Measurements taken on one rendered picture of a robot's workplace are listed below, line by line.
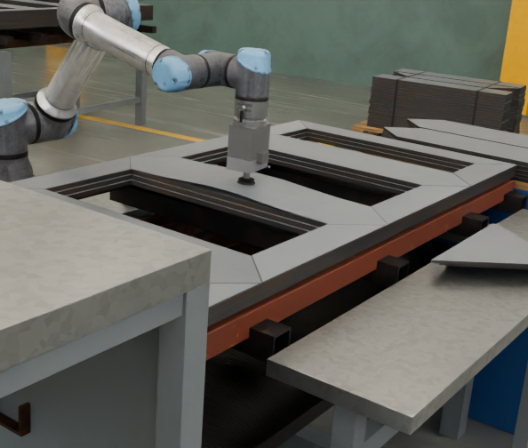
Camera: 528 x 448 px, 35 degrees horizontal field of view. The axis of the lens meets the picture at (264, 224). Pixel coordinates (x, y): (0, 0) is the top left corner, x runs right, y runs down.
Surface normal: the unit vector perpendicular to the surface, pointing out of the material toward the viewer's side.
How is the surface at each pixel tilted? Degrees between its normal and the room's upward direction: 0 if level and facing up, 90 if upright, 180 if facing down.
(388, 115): 90
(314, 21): 90
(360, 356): 0
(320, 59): 90
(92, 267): 0
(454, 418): 90
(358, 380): 0
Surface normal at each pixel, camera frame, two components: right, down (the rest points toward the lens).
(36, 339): 0.81, 0.24
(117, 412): -0.59, 0.22
